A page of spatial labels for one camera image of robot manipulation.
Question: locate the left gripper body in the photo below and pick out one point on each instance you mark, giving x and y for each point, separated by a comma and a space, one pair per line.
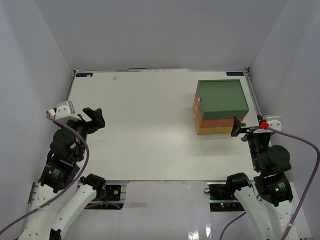
82, 126

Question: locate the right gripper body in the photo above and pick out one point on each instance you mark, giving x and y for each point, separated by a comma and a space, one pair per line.
257, 141

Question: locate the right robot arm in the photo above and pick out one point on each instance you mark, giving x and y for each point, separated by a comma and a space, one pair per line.
267, 200

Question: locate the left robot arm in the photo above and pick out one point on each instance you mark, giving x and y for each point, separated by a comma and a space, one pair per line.
62, 192

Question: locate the stacked drawer box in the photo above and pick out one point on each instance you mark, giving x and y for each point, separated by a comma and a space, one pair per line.
216, 103

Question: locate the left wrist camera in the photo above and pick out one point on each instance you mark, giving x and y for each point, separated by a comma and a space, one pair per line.
64, 111

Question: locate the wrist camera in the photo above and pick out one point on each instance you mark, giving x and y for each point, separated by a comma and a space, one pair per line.
272, 121
64, 111

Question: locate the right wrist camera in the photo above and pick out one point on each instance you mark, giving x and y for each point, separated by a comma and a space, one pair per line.
272, 121

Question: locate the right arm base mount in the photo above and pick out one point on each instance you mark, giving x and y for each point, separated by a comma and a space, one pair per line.
220, 200

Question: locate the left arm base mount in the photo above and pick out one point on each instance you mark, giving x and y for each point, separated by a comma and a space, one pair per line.
110, 193

